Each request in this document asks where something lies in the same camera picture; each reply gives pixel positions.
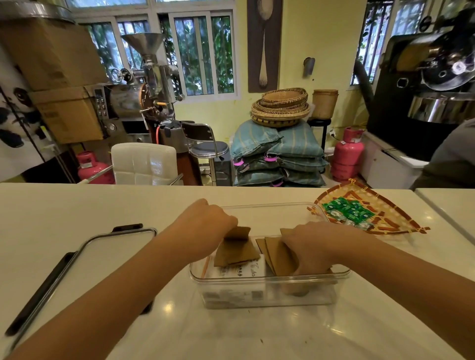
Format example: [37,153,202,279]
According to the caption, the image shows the person's right hand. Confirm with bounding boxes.
[280,221,359,277]

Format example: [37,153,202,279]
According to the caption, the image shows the person's left hand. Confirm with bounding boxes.
[174,198,239,262]

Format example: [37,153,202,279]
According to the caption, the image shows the brown paper packets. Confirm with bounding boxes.
[214,226,261,268]
[256,228,300,277]

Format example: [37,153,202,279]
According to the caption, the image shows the person's right forearm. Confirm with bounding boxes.
[336,237,475,360]

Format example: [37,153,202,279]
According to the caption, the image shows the clear plastic container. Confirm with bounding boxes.
[189,202,352,309]

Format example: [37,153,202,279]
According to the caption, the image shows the white paper packets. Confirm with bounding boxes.
[202,254,268,304]

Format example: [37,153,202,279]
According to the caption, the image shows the pile of green packets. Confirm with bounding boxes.
[322,197,376,230]

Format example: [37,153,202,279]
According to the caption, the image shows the blue striped sack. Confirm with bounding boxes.
[230,119,284,161]
[266,122,326,159]
[233,154,330,175]
[233,169,328,187]

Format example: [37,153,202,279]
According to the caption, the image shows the chrome bar stool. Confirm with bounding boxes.
[181,122,231,187]

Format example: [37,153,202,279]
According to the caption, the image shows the triangular woven bamboo tray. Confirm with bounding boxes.
[307,179,431,235]

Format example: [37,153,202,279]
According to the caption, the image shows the white padded chair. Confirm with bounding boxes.
[111,142,185,186]

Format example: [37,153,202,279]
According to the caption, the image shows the pink gas cylinder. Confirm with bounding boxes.
[76,151,116,185]
[330,127,366,182]

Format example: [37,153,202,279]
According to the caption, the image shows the round woven basket tray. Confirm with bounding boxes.
[261,88,309,109]
[251,99,311,121]
[250,113,302,129]

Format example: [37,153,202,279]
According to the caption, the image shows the white low cabinet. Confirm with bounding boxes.
[359,131,430,190]

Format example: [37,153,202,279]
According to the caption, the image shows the black round stool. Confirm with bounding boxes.
[307,117,332,152]

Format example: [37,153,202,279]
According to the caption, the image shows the tall woven basket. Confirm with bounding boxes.
[311,89,339,120]

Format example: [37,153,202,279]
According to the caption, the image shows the small silver coffee roaster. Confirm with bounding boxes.
[85,32,196,154]

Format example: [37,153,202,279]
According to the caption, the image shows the white framed window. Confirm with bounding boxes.
[67,0,239,102]

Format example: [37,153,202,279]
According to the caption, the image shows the clear lid with black clips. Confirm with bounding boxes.
[4,223,159,351]

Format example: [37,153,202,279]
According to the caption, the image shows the small cardboard box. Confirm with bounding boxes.
[29,85,105,145]

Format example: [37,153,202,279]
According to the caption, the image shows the large black coffee roaster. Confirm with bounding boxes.
[354,7,475,162]

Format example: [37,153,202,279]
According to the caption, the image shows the barred window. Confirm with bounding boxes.
[350,0,428,86]

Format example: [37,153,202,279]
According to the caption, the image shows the panda poster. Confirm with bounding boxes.
[0,46,56,182]

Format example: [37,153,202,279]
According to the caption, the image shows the large cardboard box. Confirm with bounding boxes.
[0,16,109,92]

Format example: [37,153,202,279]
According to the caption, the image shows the spoon wall picture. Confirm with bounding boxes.
[247,0,284,93]

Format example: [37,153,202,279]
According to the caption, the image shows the silver metal duct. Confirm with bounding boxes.
[0,0,76,23]

